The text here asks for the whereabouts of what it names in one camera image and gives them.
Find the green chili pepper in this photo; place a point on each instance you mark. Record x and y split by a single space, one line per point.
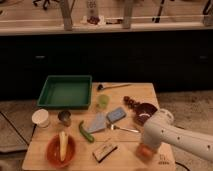
85 134

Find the blue sponge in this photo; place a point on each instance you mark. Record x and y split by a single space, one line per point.
116 115

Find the small metal cup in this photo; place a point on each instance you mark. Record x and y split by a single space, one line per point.
64 117

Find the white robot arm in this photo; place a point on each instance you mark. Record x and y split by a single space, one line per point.
159 128

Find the metal fork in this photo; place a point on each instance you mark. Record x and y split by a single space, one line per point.
114 127

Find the white paper cup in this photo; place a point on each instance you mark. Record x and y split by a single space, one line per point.
41 118

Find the grey folded cloth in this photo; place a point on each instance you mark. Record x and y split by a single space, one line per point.
98 123

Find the dark purple bowl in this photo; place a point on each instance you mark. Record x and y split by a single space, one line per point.
143 112

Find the green plastic tray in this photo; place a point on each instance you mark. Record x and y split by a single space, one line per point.
66 91

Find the orange bowl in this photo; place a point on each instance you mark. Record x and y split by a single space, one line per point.
52 153

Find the yellow red apple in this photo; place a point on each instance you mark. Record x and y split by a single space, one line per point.
144 152

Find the bunch of red grapes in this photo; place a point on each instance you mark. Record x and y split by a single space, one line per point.
130 103

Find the green plastic cup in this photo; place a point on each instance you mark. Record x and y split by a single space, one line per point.
103 101

